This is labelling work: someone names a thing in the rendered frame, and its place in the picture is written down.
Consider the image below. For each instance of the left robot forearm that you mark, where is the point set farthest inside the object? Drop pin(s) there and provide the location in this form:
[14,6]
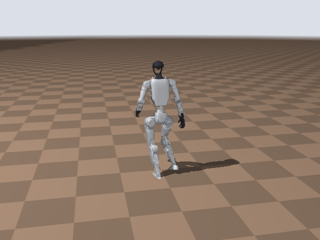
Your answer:
[139,106]

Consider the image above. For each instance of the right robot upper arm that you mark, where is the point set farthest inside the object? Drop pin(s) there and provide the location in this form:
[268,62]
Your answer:
[175,90]

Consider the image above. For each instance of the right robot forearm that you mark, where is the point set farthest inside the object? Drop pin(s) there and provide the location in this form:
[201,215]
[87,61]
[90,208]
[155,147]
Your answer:
[179,107]

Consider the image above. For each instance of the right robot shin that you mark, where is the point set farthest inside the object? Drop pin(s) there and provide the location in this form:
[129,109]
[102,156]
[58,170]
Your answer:
[169,152]

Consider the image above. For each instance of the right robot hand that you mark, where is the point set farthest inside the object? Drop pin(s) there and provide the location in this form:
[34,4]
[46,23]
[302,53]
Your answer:
[182,121]

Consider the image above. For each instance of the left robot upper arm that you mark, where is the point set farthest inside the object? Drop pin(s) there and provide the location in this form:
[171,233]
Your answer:
[145,85]

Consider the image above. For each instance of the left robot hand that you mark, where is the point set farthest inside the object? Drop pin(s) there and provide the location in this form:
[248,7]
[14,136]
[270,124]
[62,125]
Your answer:
[137,112]

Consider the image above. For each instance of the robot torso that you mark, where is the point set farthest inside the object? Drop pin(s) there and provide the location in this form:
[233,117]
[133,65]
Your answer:
[160,95]

